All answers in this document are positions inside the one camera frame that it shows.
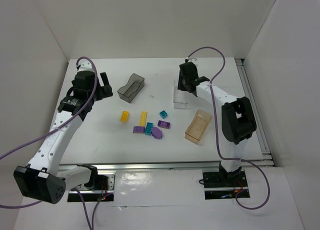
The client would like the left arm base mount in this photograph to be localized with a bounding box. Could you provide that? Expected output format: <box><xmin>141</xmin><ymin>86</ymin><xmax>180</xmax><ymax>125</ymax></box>
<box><xmin>75</xmin><ymin>173</ymin><xmax>116</xmax><ymax>202</ymax></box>

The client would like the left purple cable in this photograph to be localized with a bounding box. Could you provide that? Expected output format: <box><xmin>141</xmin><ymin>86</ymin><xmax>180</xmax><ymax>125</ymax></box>
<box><xmin>0</xmin><ymin>56</ymin><xmax>98</xmax><ymax>230</ymax></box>

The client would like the teal 2x4 lego brick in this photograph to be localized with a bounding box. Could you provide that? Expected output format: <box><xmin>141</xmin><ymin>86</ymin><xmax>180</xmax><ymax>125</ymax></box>
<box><xmin>144</xmin><ymin>122</ymin><xmax>154</xmax><ymax>136</ymax></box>

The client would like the purple sloped lego brick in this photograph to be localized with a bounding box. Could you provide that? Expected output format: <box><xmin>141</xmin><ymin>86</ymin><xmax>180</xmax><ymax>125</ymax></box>
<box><xmin>132</xmin><ymin>126</ymin><xmax>146</xmax><ymax>134</ymax></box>

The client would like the purple cable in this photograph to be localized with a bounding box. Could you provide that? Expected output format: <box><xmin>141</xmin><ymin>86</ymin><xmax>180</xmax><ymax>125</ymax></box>
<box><xmin>186</xmin><ymin>46</ymin><xmax>271</xmax><ymax>210</ymax></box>
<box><xmin>0</xmin><ymin>56</ymin><xmax>98</xmax><ymax>230</ymax></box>

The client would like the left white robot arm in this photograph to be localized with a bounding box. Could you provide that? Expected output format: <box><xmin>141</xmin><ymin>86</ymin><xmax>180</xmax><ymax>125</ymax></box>
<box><xmin>13</xmin><ymin>56</ymin><xmax>113</xmax><ymax>204</ymax></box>

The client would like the yellow 2x4 lego brick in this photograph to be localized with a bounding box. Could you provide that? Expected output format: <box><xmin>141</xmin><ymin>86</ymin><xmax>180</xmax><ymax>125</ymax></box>
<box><xmin>120</xmin><ymin>111</ymin><xmax>130</xmax><ymax>123</ymax></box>

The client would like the long yellow lego plate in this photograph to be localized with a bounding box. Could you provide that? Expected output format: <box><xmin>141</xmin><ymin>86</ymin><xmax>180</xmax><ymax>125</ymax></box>
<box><xmin>139</xmin><ymin>111</ymin><xmax>148</xmax><ymax>127</ymax></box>

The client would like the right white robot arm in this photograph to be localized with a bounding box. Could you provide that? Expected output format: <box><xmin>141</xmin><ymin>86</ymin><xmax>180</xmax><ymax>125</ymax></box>
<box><xmin>177</xmin><ymin>60</ymin><xmax>257</xmax><ymax>181</ymax></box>

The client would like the small teal lego brick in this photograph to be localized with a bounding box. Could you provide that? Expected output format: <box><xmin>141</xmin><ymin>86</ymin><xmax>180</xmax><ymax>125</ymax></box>
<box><xmin>159</xmin><ymin>110</ymin><xmax>168</xmax><ymax>119</ymax></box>

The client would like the aluminium rail frame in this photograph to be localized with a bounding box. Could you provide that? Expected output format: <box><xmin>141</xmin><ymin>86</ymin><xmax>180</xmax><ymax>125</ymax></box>
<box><xmin>58</xmin><ymin>58</ymin><xmax>276</xmax><ymax>171</ymax></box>

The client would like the clear transparent container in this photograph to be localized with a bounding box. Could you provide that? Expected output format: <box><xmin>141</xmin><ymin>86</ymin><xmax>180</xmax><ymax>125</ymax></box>
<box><xmin>173</xmin><ymin>79</ymin><xmax>189</xmax><ymax>110</ymax></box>

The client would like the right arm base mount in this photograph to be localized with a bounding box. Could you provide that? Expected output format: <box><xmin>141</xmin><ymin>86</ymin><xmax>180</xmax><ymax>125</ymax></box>
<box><xmin>198</xmin><ymin>171</ymin><xmax>250</xmax><ymax>200</ymax></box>

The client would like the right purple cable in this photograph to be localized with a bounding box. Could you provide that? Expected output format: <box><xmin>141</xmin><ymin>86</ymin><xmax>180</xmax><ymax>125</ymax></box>
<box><xmin>186</xmin><ymin>46</ymin><xmax>271</xmax><ymax>210</ymax></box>

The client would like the dark grey transparent container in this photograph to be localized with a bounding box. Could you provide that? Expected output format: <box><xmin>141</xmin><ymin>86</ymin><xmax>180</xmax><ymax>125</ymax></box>
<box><xmin>117</xmin><ymin>73</ymin><xmax>145</xmax><ymax>104</ymax></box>

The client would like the purple rounded lego brick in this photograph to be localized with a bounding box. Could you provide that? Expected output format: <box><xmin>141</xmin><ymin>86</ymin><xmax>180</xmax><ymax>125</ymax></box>
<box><xmin>151</xmin><ymin>126</ymin><xmax>163</xmax><ymax>140</ymax></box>

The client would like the purple 2x4 lego brick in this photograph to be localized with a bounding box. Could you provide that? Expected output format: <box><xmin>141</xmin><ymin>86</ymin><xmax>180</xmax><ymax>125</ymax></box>
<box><xmin>157</xmin><ymin>120</ymin><xmax>171</xmax><ymax>129</ymax></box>

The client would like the orange transparent container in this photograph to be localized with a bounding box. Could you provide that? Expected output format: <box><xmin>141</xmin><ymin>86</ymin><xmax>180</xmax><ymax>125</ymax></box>
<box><xmin>184</xmin><ymin>109</ymin><xmax>212</xmax><ymax>145</ymax></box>

